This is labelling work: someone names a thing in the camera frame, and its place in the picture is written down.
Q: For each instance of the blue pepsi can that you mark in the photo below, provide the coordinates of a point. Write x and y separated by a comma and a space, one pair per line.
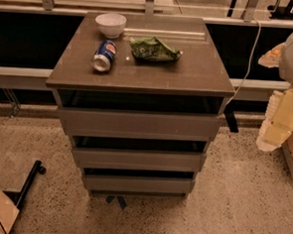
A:
103, 57

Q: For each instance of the grey middle drawer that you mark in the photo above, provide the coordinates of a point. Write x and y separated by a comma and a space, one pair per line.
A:
139, 161

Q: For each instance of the black wheeled stand base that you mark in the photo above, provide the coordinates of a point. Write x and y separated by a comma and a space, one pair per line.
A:
18, 197

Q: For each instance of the grey drawer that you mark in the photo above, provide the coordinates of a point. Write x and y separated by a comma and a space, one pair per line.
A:
118, 124
139, 161
138, 184

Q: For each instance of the white ceramic bowl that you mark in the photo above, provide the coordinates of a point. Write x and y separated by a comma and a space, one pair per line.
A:
111, 25

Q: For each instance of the green crumpled chip bag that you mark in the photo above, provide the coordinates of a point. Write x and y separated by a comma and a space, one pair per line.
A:
153, 49

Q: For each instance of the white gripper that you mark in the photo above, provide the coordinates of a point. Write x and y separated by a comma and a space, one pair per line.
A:
277, 125

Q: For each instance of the grey bottom drawer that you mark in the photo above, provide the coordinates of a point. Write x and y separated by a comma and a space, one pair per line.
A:
138, 184

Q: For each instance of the grey drawer cabinet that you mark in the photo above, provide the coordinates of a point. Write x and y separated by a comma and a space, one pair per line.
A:
195, 84

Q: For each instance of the grey top drawer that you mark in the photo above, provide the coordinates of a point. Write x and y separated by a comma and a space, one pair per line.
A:
118, 124

